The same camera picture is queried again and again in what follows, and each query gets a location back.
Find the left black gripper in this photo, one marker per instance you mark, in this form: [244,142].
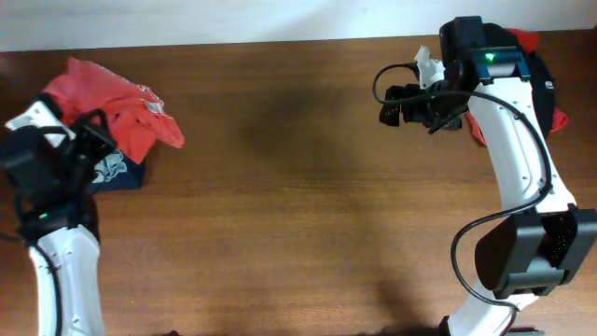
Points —
[87,130]

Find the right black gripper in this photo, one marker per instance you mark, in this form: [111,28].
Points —
[414,114]

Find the red soccer print t-shirt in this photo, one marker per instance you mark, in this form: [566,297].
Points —
[136,116]

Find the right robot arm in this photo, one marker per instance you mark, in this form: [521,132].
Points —
[493,77]

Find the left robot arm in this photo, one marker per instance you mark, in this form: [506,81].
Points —
[65,252]

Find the black garment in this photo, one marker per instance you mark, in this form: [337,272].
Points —
[541,88]

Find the light grey crumpled shirt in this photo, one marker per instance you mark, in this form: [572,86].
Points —
[109,167]

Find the red garment under pile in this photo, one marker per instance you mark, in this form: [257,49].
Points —
[527,42]

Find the navy blue folded garment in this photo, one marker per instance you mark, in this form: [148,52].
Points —
[132,179]

